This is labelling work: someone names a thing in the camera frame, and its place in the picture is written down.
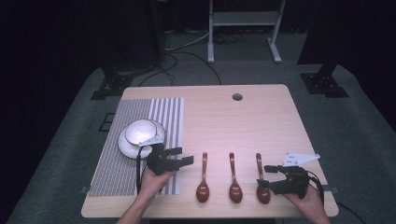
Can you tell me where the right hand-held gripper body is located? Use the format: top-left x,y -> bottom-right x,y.
273,151 -> 311,200

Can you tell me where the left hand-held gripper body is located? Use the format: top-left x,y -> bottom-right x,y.
138,133 -> 182,176

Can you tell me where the reddish brown spoon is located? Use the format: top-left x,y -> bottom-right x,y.
255,152 -> 272,205
228,151 -> 244,204
195,151 -> 211,203

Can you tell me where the person's left hand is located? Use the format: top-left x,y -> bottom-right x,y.
136,167 -> 177,202

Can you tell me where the person's right hand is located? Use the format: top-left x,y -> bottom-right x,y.
284,186 -> 327,219

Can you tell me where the white plate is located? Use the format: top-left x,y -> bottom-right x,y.
117,119 -> 166,160

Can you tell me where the white bowl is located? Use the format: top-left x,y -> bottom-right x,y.
124,119 -> 159,147

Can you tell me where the striped grey placemat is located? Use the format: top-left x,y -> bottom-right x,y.
87,97 -> 185,197

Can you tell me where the black metal stand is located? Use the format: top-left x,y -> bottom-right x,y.
296,0 -> 350,99
90,0 -> 166,102

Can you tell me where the white metal stand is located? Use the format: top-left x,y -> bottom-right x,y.
206,0 -> 287,65

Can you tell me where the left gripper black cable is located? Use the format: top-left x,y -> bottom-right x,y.
135,145 -> 151,196

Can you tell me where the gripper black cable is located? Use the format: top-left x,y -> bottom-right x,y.
135,145 -> 151,196
305,170 -> 364,224

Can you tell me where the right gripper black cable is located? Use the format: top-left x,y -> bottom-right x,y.
305,170 -> 364,224

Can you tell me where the black floor cable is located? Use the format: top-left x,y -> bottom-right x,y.
137,50 -> 222,88

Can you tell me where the grey floor cable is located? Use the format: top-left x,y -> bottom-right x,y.
163,29 -> 210,52

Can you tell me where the bundle of black cables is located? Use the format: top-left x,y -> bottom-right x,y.
214,32 -> 245,45

